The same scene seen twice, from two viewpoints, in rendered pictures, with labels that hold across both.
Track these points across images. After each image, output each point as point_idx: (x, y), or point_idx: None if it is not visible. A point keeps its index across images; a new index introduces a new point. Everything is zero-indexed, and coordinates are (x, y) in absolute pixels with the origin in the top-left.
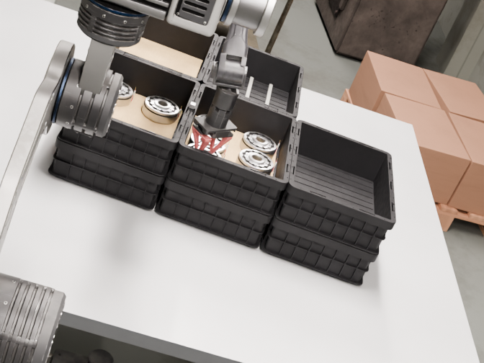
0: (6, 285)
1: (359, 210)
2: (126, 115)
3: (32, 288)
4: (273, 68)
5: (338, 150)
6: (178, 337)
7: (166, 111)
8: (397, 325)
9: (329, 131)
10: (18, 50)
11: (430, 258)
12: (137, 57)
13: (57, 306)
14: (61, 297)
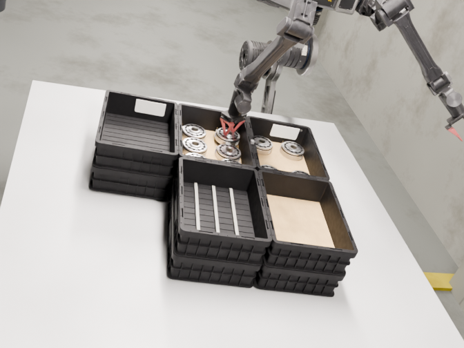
0: (266, 44)
1: (131, 94)
2: (283, 170)
3: (258, 44)
4: (206, 240)
5: (136, 157)
6: (196, 105)
7: (264, 167)
8: (78, 119)
9: (150, 150)
10: (392, 274)
11: (31, 166)
12: (306, 178)
13: (248, 41)
14: (249, 43)
